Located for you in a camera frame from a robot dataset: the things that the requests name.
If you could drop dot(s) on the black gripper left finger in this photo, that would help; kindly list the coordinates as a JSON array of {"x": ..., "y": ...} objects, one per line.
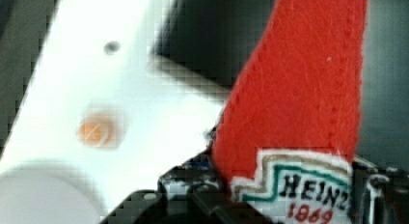
[{"x": 192, "y": 192}]

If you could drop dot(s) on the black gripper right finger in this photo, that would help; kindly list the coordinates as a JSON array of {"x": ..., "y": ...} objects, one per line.
[{"x": 380, "y": 195}]

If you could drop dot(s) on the red plush ketchup bottle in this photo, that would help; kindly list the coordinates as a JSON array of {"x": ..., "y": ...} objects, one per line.
[{"x": 286, "y": 140}]

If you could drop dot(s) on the orange round toy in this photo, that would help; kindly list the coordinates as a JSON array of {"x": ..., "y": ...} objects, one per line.
[{"x": 99, "y": 130}]

